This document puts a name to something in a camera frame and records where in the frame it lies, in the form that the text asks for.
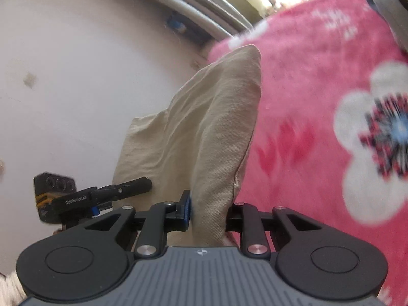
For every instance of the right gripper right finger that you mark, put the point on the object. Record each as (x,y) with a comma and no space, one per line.
(245,220)

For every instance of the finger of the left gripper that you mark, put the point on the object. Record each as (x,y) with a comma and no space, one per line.
(122,191)

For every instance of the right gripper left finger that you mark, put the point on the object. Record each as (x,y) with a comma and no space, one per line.
(161,219)

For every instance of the beige khaki trousers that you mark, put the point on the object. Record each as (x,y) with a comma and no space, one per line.
(199,143)

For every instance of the left hand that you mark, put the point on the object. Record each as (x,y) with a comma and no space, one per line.
(58,231)

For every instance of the white fleece left sleeve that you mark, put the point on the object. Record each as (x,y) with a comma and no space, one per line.
(11,290)

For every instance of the pink floral bed blanket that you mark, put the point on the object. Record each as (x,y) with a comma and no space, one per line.
(321,146)

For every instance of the dark blue box device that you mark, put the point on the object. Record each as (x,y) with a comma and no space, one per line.
(187,28)

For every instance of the grey beige curtain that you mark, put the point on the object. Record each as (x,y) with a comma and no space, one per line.
(219,18)

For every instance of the grey hooded sweatshirt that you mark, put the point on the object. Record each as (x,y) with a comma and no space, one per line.
(394,12)

